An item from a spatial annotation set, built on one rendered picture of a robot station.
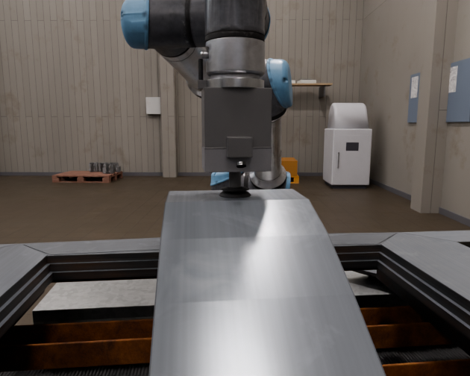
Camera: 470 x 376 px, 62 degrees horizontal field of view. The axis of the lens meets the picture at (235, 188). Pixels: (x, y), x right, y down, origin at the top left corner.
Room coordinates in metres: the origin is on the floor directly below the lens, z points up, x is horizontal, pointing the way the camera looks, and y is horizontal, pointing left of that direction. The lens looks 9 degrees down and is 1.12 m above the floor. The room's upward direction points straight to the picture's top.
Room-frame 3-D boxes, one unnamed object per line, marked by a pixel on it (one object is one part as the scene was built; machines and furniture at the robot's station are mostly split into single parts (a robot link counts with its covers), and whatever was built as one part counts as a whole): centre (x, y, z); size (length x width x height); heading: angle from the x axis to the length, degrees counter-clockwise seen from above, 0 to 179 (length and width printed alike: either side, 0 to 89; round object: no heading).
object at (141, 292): (1.04, -0.15, 0.66); 1.30 x 0.20 x 0.03; 96
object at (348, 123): (7.16, -2.06, 0.76); 0.77 x 0.68 x 1.52; 179
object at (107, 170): (7.95, 3.02, 0.17); 1.19 x 0.83 x 0.34; 89
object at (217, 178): (1.30, 0.02, 0.92); 0.13 x 0.12 x 0.14; 82
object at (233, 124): (0.50, 0.00, 1.12); 0.10 x 0.09 x 0.16; 8
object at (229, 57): (0.51, 0.00, 1.20); 0.08 x 0.08 x 0.05
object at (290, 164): (7.89, -0.66, 0.22); 1.22 x 0.87 x 0.44; 89
